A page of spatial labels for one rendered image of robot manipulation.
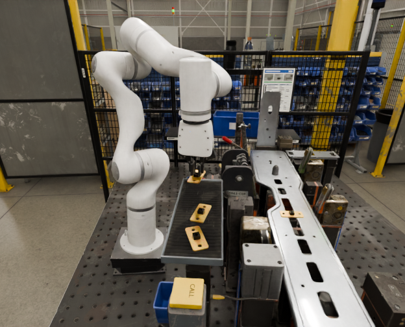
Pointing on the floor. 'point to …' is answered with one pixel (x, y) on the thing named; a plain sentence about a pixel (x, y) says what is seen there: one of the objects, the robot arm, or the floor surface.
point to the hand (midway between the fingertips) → (196, 168)
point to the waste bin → (379, 133)
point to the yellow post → (343, 40)
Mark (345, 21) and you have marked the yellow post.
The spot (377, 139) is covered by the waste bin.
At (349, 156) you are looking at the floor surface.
